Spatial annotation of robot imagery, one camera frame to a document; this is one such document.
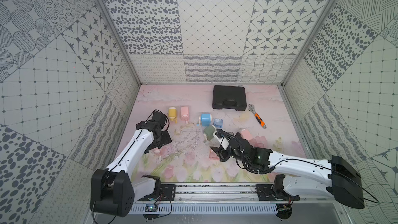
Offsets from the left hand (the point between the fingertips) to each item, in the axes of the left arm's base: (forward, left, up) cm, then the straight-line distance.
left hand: (163, 143), depth 82 cm
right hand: (-1, -29, +3) cm, 29 cm away
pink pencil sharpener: (+20, -9, -1) cm, 22 cm away
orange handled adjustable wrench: (+31, -55, -8) cm, 64 cm away
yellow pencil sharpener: (+20, -1, 0) cm, 20 cm away
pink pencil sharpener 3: (-2, +1, -6) cm, 6 cm away
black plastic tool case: (+37, -39, -4) cm, 54 cm away
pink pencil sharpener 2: (+8, -46, -3) cm, 47 cm away
